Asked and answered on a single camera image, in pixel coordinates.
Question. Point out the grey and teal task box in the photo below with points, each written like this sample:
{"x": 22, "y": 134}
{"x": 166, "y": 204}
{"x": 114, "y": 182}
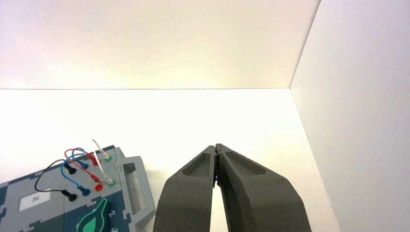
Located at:
{"x": 80, "y": 205}

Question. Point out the white number label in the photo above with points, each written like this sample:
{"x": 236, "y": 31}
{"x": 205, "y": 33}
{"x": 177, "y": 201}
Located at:
{"x": 34, "y": 199}

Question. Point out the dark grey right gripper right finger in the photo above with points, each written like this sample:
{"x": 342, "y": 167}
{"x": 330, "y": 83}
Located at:
{"x": 256, "y": 198}

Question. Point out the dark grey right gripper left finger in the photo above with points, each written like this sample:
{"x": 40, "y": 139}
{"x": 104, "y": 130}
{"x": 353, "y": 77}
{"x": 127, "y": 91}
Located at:
{"x": 185, "y": 198}

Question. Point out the red banana socket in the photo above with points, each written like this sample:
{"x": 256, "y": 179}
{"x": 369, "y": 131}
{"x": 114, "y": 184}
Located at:
{"x": 99, "y": 187}

